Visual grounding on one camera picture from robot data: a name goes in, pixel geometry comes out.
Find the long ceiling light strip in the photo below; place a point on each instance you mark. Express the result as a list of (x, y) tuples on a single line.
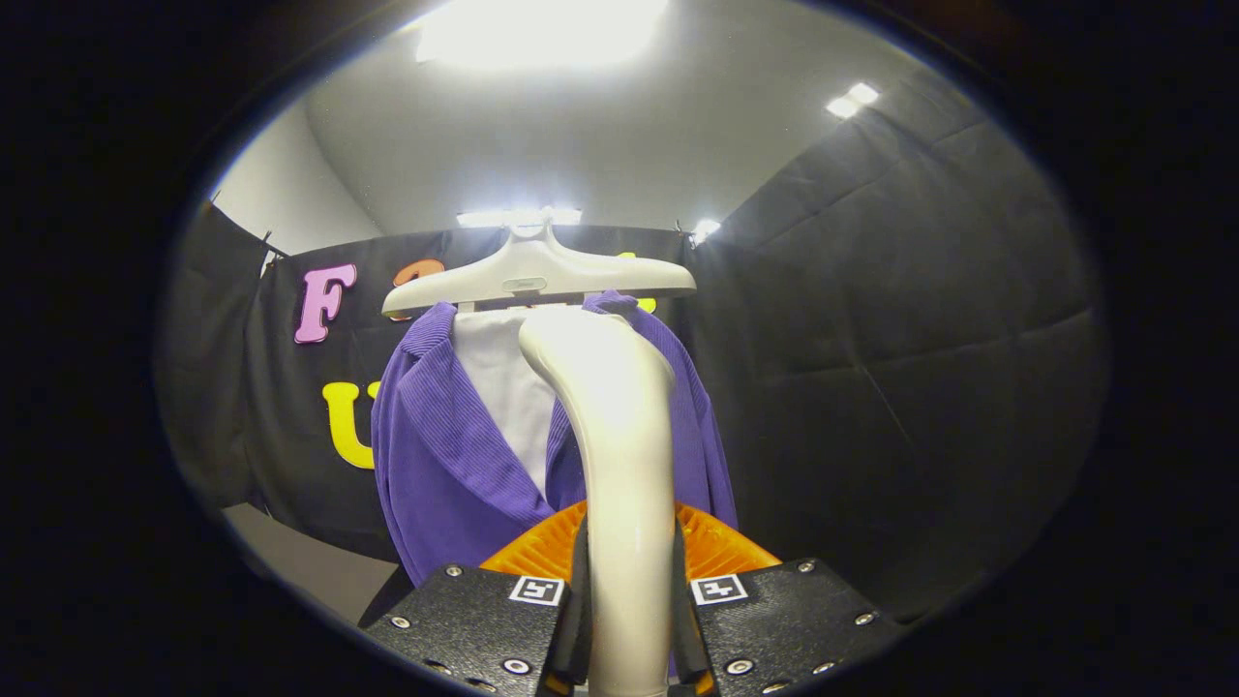
[(484, 218)]

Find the white garment steamer head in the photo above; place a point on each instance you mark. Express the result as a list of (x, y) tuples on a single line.
[(624, 465)]

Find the grey cabinet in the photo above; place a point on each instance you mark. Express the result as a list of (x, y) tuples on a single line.
[(310, 566)]

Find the double ceiling light panel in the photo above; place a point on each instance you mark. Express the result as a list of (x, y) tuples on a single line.
[(852, 100)]

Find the large ceiling light panel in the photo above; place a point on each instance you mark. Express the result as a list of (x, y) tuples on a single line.
[(542, 29)]

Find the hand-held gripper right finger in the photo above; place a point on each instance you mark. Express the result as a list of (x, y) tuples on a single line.
[(789, 624)]

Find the small ceiling light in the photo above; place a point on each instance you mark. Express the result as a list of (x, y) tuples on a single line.
[(705, 230)]

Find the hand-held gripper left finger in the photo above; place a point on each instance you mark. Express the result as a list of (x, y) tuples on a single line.
[(474, 624)]

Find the white plastic clothes hanger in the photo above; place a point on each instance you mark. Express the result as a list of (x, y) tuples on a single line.
[(542, 271)]

